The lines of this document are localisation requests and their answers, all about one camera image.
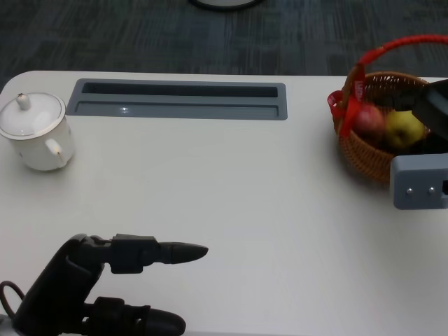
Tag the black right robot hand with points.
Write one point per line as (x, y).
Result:
(437, 108)

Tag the white ceramic cup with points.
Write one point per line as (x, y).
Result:
(38, 154)

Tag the red apple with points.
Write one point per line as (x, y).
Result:
(367, 120)

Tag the yellow-green apple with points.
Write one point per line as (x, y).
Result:
(402, 131)

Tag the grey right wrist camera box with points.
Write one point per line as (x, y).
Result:
(416, 182)

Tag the white round black-rimmed base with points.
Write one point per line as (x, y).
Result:
(227, 1)

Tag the brown wicker basket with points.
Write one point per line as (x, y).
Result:
(364, 157)

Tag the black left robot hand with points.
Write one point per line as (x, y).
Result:
(59, 283)

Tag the white ceramic cup lid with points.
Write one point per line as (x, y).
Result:
(33, 115)

